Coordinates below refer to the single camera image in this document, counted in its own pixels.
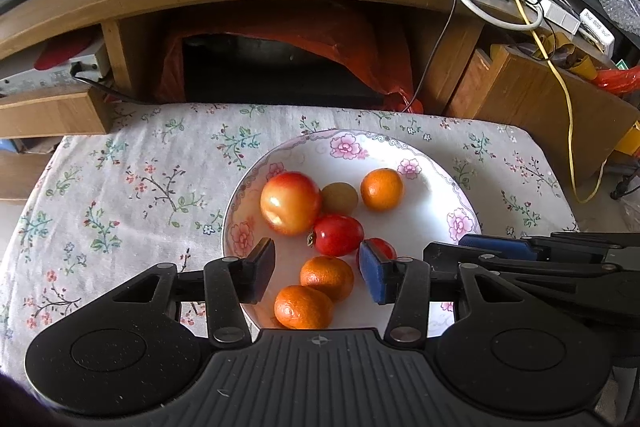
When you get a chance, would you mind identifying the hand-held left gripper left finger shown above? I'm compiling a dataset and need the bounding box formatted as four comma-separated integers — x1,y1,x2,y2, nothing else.
112,237,277,350

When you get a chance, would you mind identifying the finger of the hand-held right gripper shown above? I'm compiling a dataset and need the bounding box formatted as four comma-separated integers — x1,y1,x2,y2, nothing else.
424,242,640,325
458,232,640,264

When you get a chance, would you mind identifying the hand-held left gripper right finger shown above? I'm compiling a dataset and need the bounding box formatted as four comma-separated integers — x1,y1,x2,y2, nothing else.
357,238,516,346

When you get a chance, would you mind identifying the red cherry tomato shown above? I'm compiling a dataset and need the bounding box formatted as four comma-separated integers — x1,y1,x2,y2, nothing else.
356,237,398,271
306,214,365,257

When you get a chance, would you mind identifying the orange tangerine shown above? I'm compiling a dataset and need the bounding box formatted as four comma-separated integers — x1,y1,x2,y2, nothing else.
273,285,334,331
299,255,355,302
360,168,404,212

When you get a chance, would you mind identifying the red yellow apple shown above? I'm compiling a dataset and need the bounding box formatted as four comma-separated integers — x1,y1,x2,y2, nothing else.
259,172,322,237

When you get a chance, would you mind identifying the white floral plate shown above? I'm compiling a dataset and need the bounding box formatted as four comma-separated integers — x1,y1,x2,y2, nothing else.
221,128,483,331

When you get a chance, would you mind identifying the small brown round fruit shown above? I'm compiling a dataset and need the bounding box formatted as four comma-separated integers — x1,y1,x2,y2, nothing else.
320,183,359,216

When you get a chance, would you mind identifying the white floral tablecloth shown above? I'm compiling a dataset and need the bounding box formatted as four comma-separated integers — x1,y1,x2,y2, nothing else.
0,102,580,385

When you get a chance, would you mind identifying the yellow box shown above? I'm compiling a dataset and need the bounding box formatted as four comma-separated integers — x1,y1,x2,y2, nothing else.
612,122,640,156

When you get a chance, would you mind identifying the red plastic bag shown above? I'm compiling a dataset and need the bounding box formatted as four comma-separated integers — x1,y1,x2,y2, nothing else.
592,67,640,96

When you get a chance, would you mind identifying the orange plastic bag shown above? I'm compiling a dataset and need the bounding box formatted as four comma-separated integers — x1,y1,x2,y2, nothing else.
155,2,426,114

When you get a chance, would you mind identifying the white labelled box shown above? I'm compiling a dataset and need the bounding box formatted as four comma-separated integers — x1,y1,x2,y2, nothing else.
578,8,616,50

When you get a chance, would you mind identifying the white power strip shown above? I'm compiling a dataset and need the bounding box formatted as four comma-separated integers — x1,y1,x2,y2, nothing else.
520,0,582,34

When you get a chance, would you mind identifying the silver media player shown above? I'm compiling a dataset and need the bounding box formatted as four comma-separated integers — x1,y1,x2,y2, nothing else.
0,42,111,98

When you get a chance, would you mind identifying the red flat object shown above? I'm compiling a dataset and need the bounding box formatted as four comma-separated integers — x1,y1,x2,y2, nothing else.
34,34,99,70

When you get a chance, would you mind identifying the yellow cable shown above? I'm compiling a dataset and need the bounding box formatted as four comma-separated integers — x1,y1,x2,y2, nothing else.
325,0,609,204

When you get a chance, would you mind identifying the thin black cable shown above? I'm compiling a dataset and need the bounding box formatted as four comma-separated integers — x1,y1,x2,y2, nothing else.
400,0,459,113

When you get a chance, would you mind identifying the black plug cable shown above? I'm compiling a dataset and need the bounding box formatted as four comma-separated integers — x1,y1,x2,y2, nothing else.
70,62,152,106

